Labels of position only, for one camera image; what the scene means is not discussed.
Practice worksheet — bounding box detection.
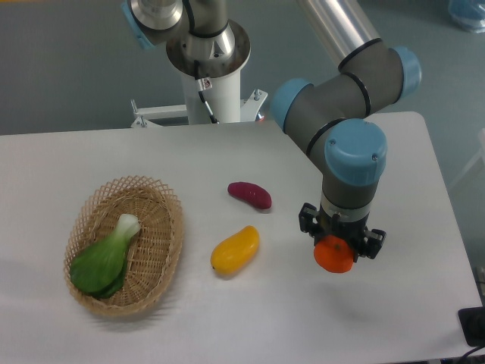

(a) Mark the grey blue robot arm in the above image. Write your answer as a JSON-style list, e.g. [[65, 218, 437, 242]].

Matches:
[[122, 1, 421, 272]]

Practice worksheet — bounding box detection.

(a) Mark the yellow mango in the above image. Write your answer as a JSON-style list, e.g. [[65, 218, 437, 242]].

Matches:
[[210, 225, 260, 276]]

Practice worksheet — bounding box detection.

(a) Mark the black device at edge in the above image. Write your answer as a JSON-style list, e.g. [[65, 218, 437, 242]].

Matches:
[[458, 306, 484, 347]]

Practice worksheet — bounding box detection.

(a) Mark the purple sweet potato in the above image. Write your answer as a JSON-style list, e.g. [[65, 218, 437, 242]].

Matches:
[[227, 182, 272, 210]]

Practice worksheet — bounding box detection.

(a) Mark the blue plastic bag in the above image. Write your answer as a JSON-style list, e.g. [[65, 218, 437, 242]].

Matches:
[[448, 0, 484, 33]]

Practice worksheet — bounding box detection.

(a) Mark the green bok choy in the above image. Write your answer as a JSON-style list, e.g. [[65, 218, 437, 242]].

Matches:
[[69, 214, 141, 299]]

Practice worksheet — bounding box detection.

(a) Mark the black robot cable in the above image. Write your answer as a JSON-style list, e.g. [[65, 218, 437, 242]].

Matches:
[[192, 59, 221, 124]]

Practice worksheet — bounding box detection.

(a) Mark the woven wicker basket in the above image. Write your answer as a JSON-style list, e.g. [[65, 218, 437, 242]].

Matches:
[[64, 176, 184, 317]]

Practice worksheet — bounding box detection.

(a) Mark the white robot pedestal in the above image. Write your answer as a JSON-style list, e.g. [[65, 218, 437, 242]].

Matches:
[[130, 20, 269, 128]]

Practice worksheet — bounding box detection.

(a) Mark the orange fruit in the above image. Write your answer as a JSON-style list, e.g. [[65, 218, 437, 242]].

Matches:
[[314, 235, 354, 274]]

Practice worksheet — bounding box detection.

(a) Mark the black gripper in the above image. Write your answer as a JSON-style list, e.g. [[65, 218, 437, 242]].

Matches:
[[299, 202, 386, 259]]

